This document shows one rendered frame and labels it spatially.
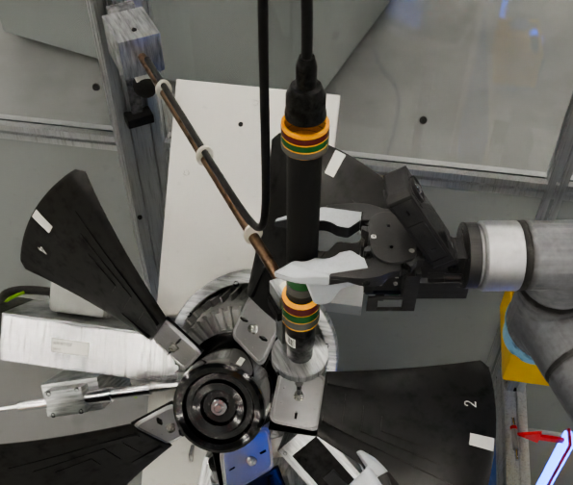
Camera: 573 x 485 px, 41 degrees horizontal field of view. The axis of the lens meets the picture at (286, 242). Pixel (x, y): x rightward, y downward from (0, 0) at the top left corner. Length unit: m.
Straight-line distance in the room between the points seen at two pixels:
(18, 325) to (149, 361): 0.21
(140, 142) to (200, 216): 0.34
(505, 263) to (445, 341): 1.28
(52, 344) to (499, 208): 0.98
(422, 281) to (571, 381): 0.18
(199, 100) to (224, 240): 0.22
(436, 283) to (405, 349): 1.29
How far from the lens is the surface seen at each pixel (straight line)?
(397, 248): 0.79
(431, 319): 2.01
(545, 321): 0.89
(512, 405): 1.47
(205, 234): 1.24
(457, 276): 0.84
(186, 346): 1.03
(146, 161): 1.57
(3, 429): 2.52
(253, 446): 1.08
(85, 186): 0.99
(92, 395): 1.18
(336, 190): 0.96
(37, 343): 1.23
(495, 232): 0.81
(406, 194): 0.73
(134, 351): 1.18
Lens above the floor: 2.07
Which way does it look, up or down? 47 degrees down
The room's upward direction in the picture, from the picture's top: straight up
